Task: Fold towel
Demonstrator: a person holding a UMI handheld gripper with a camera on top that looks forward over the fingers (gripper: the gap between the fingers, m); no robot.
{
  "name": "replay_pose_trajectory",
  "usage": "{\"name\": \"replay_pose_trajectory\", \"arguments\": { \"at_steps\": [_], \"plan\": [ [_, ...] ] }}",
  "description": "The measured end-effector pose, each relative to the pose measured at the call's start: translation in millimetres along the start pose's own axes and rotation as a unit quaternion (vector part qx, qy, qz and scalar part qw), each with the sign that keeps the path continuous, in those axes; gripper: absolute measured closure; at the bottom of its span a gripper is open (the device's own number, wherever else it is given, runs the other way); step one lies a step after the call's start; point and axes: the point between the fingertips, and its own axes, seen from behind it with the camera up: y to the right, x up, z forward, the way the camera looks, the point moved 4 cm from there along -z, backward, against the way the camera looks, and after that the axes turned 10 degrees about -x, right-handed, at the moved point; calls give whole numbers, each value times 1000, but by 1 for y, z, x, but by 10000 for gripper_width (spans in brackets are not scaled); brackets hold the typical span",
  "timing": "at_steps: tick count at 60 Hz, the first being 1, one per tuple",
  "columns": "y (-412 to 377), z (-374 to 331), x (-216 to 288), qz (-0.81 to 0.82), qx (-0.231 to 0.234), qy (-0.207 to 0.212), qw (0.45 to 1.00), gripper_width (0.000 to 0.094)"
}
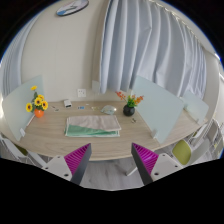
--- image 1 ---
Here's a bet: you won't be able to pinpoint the white wall power socket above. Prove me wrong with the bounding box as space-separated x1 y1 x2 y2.
77 89 86 98

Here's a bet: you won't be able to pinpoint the far right frosted divider panel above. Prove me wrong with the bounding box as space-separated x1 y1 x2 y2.
182 91 209 124

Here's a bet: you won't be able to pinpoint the left grey window curtain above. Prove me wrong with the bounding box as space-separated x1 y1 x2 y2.
0 14 40 98

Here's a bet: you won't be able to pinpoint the white chair at left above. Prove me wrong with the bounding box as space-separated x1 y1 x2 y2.
0 135 46 167

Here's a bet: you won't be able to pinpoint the right frosted desk divider panel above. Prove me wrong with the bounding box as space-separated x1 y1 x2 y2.
132 76 184 143

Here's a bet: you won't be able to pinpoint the frosted desk divider panel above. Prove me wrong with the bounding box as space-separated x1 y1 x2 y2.
2 76 44 141
132 76 184 143

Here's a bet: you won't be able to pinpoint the green white office chair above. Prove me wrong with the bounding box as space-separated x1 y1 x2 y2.
171 120 222 167

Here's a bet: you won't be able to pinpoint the left frosted desk divider panel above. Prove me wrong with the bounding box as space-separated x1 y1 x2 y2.
2 76 44 141

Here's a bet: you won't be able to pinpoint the small white box device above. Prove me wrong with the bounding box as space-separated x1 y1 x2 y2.
64 99 72 108

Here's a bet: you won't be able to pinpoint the orange flowers in black vase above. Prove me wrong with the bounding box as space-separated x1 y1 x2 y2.
117 92 144 117

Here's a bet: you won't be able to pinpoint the beige pink folded towel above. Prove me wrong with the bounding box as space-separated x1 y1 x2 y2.
67 115 121 131

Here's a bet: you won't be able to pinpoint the light blue window curtain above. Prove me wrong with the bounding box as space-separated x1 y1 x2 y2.
99 0 207 97

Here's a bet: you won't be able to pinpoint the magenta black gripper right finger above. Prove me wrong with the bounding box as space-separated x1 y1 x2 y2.
131 143 159 185

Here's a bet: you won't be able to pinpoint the sunflowers in orange vase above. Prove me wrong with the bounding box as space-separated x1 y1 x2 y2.
26 85 48 118

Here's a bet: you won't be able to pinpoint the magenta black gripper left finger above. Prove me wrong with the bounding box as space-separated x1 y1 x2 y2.
64 143 92 185

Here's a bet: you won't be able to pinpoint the round wall clock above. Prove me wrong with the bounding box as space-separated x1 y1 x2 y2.
56 0 89 16

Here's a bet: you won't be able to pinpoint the green folded towel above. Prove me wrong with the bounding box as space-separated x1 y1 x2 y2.
65 125 119 137

